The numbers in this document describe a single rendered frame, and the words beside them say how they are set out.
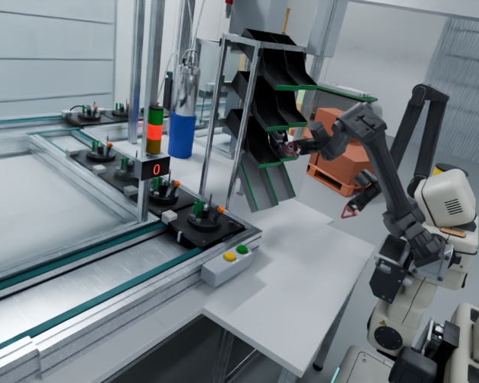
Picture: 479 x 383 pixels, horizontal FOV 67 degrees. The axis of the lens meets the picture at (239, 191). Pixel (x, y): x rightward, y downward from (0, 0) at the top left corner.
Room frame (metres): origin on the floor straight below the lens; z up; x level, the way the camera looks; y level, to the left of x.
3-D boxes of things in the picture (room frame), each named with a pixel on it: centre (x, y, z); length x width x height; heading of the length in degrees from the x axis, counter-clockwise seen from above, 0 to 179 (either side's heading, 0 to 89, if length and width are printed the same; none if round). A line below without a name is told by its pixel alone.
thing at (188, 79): (2.20, 0.43, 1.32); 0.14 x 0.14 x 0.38
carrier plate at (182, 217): (1.25, 0.12, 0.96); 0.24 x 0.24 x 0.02; 55
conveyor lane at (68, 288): (1.02, 0.31, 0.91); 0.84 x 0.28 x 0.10; 145
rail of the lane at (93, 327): (0.94, 0.15, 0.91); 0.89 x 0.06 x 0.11; 145
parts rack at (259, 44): (1.62, 0.01, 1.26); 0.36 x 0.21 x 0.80; 145
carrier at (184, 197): (1.40, 0.33, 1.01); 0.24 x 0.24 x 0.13; 55
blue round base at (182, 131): (2.20, 0.43, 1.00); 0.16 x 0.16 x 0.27
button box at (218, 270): (1.06, -0.01, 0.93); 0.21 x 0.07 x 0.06; 145
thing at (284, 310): (1.30, -0.18, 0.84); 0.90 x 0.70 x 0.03; 152
